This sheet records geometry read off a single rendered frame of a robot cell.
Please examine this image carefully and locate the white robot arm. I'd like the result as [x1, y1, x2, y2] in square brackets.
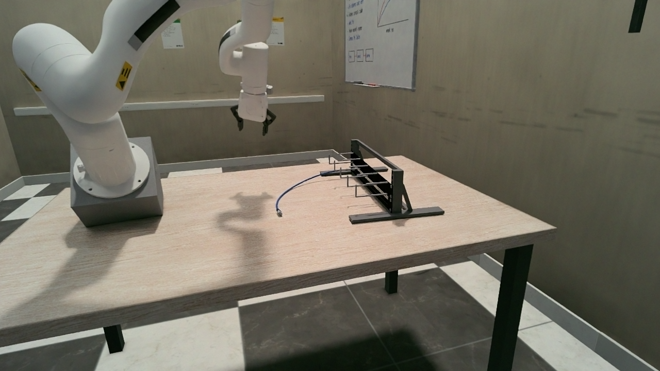
[12, 0, 275, 198]

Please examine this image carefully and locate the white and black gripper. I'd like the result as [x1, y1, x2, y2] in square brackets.
[231, 90, 277, 137]

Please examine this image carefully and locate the dark grey metal rack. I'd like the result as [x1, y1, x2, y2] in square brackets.
[321, 139, 444, 223]

